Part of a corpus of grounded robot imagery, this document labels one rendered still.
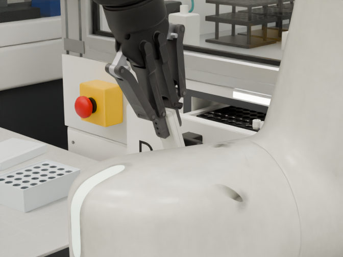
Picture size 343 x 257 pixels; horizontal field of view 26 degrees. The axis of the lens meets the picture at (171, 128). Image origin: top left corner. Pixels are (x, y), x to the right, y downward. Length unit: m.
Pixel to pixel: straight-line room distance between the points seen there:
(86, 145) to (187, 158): 0.90
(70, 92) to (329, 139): 0.93
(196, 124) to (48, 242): 0.27
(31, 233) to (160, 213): 0.62
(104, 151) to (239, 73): 0.38
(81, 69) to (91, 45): 0.06
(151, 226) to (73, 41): 0.95
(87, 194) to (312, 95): 0.19
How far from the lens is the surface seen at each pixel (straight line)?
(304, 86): 0.58
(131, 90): 0.93
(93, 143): 1.44
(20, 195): 1.18
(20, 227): 1.13
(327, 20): 0.56
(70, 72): 1.45
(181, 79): 0.99
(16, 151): 1.43
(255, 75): 1.12
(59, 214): 1.17
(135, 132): 1.14
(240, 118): 1.17
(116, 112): 1.34
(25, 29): 1.81
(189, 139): 1.01
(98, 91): 1.32
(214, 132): 1.02
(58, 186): 1.22
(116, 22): 0.90
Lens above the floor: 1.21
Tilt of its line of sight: 16 degrees down
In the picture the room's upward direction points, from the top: straight up
